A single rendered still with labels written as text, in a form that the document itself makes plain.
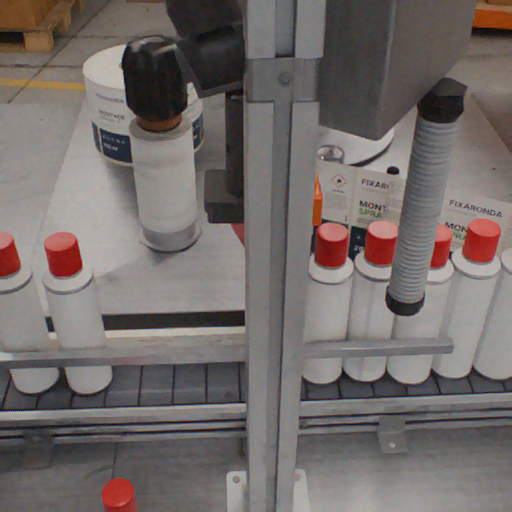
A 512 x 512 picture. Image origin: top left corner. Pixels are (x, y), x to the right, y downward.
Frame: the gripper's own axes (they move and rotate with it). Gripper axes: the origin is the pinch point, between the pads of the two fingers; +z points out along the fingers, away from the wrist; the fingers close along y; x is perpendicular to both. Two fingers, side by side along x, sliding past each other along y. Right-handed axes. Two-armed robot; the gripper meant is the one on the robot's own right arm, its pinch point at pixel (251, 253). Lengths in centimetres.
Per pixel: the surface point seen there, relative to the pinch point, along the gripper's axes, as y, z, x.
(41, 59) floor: 106, 100, -309
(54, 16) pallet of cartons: 102, 86, -338
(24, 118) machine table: 45, 18, -71
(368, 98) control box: -5.5, -30.0, 23.9
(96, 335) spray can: 16.9, 4.9, 7.7
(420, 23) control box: -8.7, -33.4, 21.0
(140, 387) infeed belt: 13.0, 13.9, 7.2
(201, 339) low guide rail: 5.9, 10.7, 2.8
